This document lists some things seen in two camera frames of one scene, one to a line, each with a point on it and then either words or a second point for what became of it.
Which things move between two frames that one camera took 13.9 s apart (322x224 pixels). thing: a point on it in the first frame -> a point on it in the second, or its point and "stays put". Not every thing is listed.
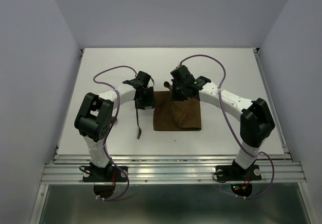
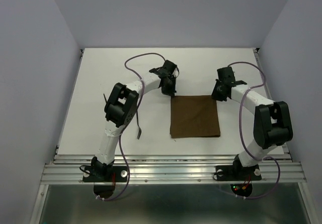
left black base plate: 108,174 stays put
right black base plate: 236,173 stays put
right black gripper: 174,96 -> 215,95
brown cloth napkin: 175,115 -> 195,116
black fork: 139,134 stays put
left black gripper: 150,102 -> 171,91
